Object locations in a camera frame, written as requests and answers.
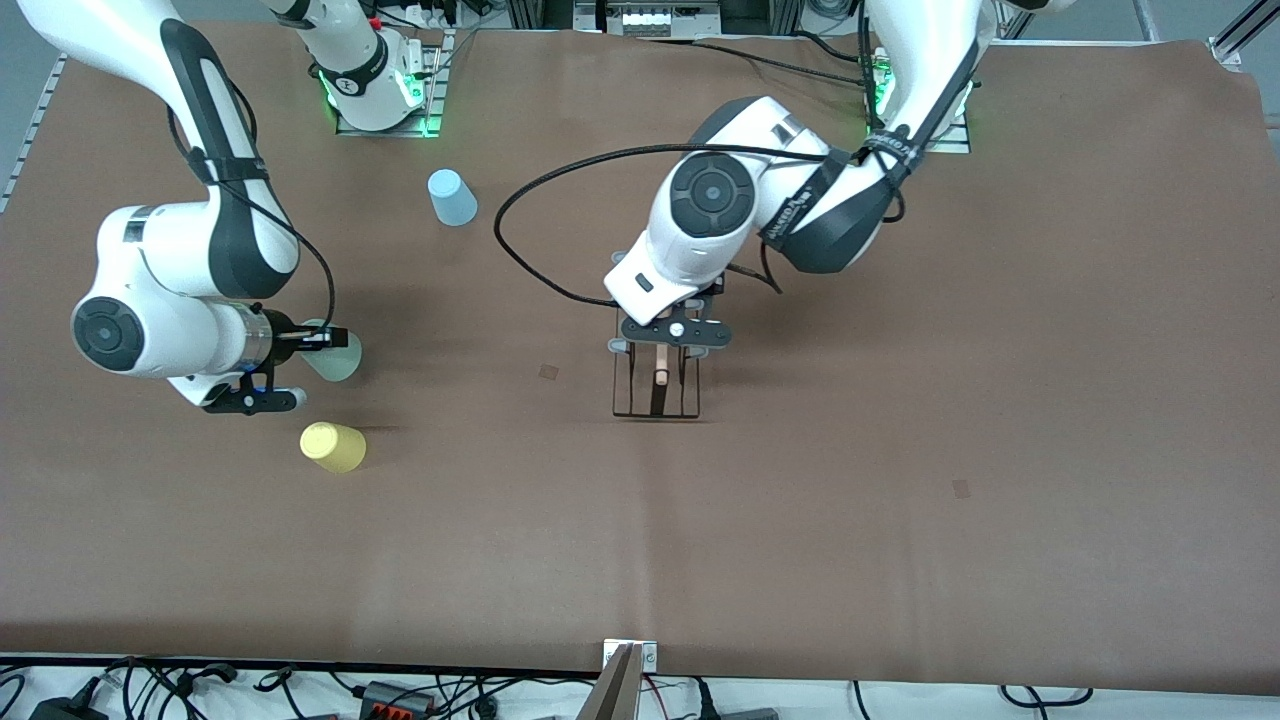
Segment black looped cable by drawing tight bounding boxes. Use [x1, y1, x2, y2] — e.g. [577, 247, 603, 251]
[998, 684, 1094, 709]

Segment white control box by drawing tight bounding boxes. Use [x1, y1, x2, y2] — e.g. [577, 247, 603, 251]
[575, 0, 724, 39]

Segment aluminium side rail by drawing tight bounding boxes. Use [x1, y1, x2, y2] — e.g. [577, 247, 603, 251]
[0, 52, 68, 216]

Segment white power strip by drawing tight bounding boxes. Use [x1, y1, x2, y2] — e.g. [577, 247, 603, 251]
[385, 0, 473, 29]

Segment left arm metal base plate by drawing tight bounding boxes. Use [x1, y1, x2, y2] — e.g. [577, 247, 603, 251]
[865, 45, 973, 155]

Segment yellow plastic cup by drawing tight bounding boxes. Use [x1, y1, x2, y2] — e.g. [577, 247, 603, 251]
[299, 421, 368, 475]

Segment black power adapter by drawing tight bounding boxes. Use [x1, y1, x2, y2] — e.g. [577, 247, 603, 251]
[28, 696, 111, 720]

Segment light blue plastic cup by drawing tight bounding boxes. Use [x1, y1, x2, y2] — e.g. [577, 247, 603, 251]
[427, 168, 479, 228]

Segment brown paper table cover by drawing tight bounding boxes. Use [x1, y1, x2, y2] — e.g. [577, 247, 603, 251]
[0, 22, 1280, 697]

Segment black tangled cable bundle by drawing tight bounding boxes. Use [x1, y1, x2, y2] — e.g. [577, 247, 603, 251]
[0, 655, 346, 720]

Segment grey orange connector block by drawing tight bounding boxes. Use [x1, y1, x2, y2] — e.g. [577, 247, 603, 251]
[358, 680, 438, 720]

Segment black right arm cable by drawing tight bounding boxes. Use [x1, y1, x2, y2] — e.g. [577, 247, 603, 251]
[165, 75, 338, 336]

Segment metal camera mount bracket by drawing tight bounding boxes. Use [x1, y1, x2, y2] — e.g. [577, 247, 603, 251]
[578, 640, 660, 720]

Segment pale green plastic cup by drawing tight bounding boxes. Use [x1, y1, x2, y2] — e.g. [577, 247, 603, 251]
[300, 318, 364, 384]

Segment black wire cup holder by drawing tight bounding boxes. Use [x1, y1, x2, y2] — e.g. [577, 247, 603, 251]
[608, 248, 725, 422]

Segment black cables on cover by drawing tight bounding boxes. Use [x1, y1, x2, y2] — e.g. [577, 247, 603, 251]
[638, 28, 881, 93]

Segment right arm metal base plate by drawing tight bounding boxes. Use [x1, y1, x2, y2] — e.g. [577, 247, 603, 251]
[334, 28, 457, 139]

